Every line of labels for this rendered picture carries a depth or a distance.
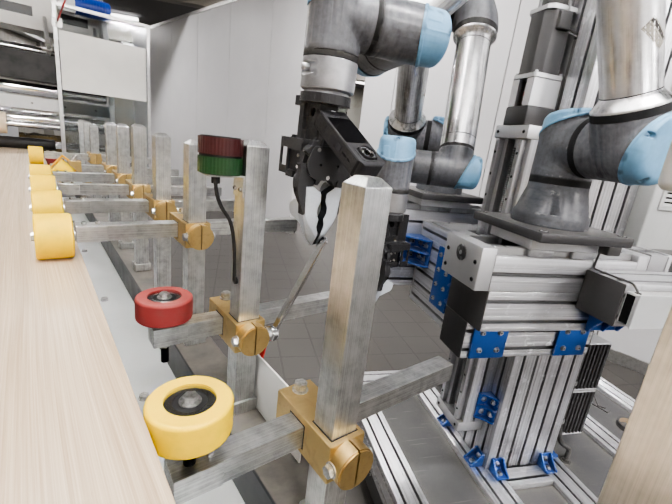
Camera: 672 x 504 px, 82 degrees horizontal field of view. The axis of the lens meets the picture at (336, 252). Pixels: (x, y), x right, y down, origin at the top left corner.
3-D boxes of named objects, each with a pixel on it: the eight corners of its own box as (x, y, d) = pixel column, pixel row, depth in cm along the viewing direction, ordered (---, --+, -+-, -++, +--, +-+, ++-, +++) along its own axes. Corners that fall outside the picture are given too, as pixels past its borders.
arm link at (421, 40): (424, 23, 61) (357, 7, 58) (462, 1, 50) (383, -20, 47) (414, 77, 63) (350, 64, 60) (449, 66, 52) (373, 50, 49)
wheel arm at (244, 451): (433, 374, 66) (438, 352, 65) (450, 385, 64) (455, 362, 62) (163, 489, 40) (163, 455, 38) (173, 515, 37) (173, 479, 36)
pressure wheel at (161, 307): (183, 343, 66) (183, 280, 63) (199, 367, 60) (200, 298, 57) (131, 354, 61) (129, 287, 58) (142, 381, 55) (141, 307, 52)
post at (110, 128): (119, 240, 164) (114, 122, 151) (120, 243, 162) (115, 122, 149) (109, 241, 162) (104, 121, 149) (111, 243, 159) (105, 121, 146)
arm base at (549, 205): (550, 218, 93) (561, 176, 90) (605, 233, 79) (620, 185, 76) (496, 214, 89) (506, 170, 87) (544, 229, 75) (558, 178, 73)
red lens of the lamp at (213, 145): (232, 153, 57) (233, 138, 56) (250, 157, 52) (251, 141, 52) (191, 150, 53) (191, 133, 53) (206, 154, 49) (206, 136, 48)
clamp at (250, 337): (235, 318, 72) (236, 293, 71) (269, 352, 62) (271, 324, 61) (205, 323, 69) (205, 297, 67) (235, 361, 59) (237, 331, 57)
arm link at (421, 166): (425, 183, 93) (426, 187, 83) (379, 177, 95) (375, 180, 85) (431, 150, 91) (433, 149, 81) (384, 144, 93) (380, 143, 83)
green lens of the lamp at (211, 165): (232, 170, 57) (232, 155, 57) (249, 176, 53) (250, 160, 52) (191, 168, 54) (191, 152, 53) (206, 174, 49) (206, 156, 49)
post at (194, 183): (197, 354, 89) (201, 140, 76) (202, 362, 87) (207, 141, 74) (182, 358, 87) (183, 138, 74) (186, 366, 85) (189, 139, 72)
